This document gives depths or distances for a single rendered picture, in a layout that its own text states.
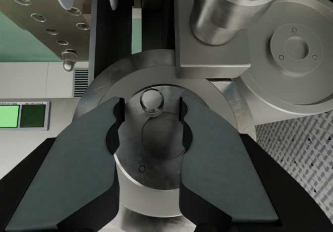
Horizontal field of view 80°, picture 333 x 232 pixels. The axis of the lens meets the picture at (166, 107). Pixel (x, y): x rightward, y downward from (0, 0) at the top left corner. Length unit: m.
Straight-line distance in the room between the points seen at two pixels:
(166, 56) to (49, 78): 3.20
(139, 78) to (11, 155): 0.47
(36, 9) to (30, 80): 3.05
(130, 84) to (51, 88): 3.14
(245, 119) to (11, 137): 0.53
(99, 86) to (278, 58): 0.15
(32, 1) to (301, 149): 0.45
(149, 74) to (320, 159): 0.21
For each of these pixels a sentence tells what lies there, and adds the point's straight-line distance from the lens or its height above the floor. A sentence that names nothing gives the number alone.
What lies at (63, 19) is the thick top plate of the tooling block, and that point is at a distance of 0.44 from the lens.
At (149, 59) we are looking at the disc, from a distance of 0.17.
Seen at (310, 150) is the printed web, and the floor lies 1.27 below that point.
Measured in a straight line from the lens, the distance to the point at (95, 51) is 0.19.
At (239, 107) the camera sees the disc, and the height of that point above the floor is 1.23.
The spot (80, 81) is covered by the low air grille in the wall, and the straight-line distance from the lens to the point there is 3.14.
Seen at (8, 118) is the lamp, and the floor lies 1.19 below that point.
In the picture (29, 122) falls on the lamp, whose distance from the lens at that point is 0.57.
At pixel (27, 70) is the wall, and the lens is 3.54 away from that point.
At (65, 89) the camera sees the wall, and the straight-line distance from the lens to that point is 3.20.
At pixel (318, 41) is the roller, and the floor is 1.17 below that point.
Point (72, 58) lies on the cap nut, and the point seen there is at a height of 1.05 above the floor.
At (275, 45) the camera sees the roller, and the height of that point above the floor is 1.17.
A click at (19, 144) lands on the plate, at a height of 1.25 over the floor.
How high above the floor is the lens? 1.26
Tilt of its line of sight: 10 degrees down
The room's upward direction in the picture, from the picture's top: 179 degrees clockwise
